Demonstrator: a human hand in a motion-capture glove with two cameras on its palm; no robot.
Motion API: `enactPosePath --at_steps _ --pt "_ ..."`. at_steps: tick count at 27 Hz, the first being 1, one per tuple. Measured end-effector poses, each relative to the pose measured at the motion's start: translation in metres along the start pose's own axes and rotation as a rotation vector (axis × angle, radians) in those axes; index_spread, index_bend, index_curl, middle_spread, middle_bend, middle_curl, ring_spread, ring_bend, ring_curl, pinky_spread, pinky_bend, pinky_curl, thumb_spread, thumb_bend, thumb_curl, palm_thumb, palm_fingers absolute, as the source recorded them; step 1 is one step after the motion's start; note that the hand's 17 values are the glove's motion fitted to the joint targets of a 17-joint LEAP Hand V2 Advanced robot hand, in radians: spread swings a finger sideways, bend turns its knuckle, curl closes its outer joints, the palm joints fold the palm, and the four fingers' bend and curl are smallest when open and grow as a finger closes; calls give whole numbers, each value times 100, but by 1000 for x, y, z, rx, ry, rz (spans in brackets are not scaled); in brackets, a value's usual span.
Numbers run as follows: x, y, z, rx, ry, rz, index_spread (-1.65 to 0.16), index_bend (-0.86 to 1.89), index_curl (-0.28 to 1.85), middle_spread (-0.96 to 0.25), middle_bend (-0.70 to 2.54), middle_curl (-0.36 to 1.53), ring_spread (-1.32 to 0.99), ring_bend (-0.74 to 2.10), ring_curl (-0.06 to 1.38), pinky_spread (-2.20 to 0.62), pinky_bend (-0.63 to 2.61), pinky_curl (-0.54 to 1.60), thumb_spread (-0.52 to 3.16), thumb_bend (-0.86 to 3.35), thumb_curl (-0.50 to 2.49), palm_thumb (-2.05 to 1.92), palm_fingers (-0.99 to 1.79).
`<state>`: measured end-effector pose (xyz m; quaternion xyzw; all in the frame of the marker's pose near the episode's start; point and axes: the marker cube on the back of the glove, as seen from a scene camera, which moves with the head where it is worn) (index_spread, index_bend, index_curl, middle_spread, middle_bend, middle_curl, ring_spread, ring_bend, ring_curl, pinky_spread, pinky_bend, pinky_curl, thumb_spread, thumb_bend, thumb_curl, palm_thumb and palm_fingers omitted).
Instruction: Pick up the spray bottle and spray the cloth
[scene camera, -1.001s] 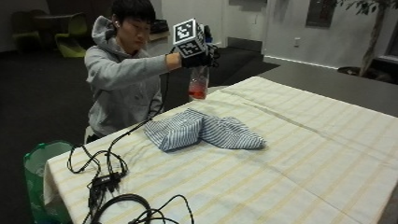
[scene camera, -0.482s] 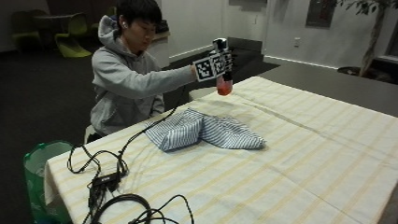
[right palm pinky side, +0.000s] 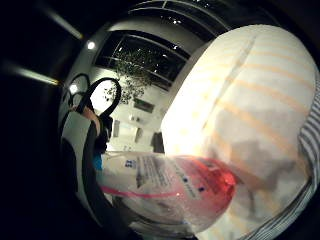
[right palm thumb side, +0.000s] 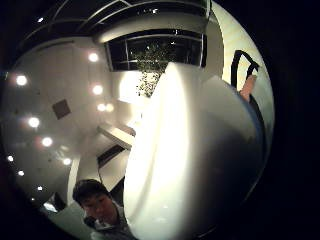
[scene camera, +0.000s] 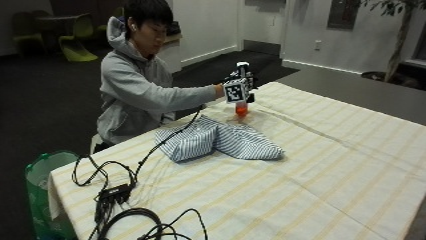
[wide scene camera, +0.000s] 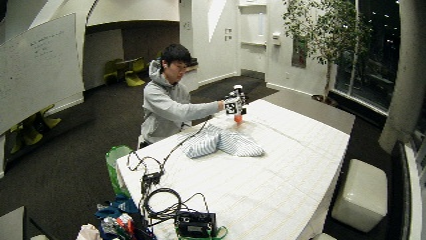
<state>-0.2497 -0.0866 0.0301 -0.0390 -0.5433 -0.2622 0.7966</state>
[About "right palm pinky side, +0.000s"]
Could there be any the person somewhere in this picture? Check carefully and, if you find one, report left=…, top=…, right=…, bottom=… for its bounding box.
left=161, top=24, right=320, bottom=240

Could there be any clear bottle with pink liquid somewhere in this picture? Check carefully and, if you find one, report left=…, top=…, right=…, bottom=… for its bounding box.
left=96, top=149, right=238, bottom=235

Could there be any dark chair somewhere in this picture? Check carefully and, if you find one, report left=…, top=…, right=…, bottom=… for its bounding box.
left=150, top=131, right=165, bottom=155

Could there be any leafy indoor tree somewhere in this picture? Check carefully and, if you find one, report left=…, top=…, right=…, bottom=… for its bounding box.
left=103, top=46, right=160, bottom=105

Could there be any large dark window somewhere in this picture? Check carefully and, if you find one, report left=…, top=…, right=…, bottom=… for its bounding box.
left=94, top=30, right=192, bottom=92

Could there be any dark wall picture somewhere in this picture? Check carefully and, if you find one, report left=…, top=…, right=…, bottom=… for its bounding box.
left=133, top=98, right=156, bottom=114

